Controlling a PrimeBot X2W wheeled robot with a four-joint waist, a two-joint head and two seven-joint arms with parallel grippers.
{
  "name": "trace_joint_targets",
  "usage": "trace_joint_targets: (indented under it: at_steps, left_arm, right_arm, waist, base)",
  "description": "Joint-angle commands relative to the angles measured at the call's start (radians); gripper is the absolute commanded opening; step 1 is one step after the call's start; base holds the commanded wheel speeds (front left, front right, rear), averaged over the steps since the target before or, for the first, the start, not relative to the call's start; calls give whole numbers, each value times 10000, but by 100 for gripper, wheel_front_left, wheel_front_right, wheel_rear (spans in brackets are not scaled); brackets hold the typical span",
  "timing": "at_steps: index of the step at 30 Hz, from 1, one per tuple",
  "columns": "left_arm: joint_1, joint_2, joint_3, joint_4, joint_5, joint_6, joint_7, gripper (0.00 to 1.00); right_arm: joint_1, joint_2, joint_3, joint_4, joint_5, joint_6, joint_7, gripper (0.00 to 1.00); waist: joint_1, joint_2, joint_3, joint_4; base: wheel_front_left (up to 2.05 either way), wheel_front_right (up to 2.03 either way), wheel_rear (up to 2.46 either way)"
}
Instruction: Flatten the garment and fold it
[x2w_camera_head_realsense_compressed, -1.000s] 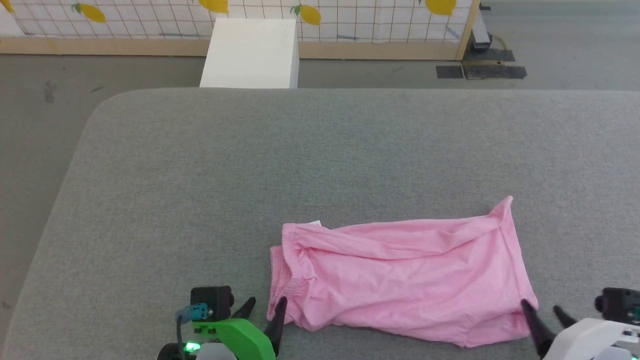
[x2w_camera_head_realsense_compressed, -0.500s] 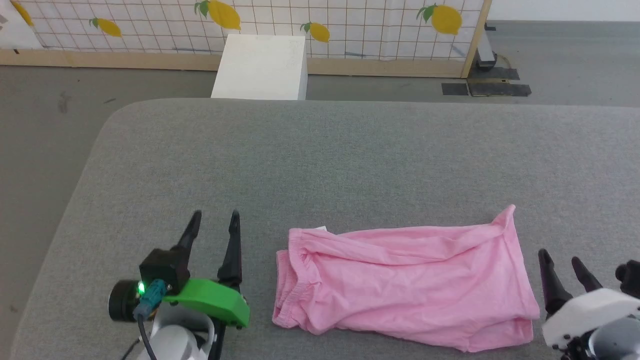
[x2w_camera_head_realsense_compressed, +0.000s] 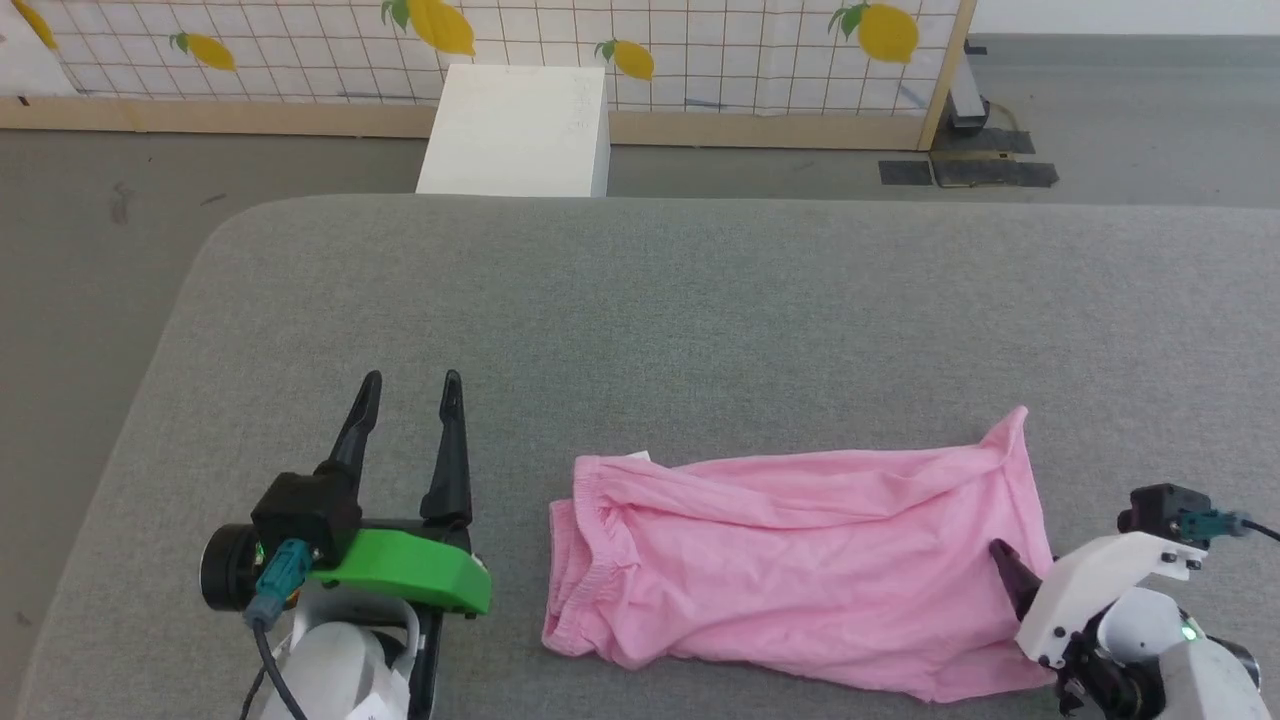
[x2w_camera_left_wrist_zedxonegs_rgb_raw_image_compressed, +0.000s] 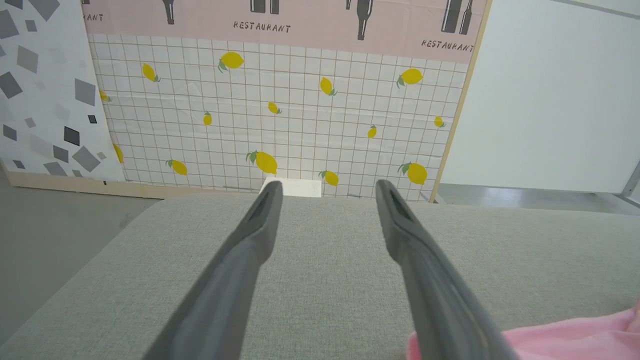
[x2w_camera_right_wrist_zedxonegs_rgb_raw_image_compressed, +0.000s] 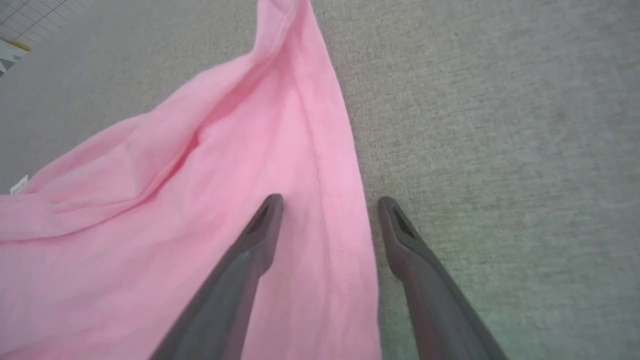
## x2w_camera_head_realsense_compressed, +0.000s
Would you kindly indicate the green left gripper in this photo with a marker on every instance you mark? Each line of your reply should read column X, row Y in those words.
column 410, row 570

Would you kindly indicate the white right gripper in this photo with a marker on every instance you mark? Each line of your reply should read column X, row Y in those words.
column 1090, row 580

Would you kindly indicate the pink garment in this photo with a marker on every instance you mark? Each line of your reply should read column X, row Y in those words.
column 800, row 560

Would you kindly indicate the white box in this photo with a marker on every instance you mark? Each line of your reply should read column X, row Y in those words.
column 520, row 130

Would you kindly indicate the lemon print wooden screen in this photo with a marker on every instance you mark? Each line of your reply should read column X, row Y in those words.
column 300, row 60

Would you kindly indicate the small black floor patch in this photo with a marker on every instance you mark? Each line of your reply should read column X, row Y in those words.
column 905, row 172

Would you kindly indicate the grey metal stand foot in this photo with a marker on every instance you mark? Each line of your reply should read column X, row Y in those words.
column 965, row 100

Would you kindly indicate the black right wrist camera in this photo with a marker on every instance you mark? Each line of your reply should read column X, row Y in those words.
column 1165, row 510

